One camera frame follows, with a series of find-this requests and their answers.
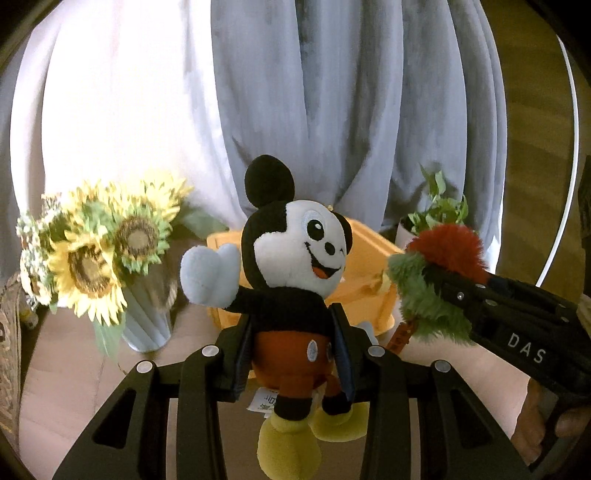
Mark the person's right hand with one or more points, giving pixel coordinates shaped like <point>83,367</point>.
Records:
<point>528,424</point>

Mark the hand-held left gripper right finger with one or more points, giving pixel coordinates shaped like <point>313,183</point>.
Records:
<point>344,364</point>

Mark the orange plastic crate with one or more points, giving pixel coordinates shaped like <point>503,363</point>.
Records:
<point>364,263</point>

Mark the black and white mouse plush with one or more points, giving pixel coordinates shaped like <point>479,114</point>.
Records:
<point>286,258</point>

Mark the grey ribbed vase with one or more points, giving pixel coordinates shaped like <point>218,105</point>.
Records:
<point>147,323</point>

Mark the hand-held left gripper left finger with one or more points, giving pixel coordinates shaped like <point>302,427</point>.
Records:
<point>241,364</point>

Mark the sunflower bouquet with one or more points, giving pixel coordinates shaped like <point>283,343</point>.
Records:
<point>87,263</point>

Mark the beige curtain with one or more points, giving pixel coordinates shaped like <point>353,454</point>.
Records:
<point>115,115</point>

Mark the red and green fuzzy plush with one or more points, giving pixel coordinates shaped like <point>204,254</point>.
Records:
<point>429,295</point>

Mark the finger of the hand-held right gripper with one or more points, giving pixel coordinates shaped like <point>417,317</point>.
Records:
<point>461,295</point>

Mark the grey curtain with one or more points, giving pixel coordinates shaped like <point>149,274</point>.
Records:
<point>323,92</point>

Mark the green leafy plant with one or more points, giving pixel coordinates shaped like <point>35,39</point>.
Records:
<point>438,207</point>

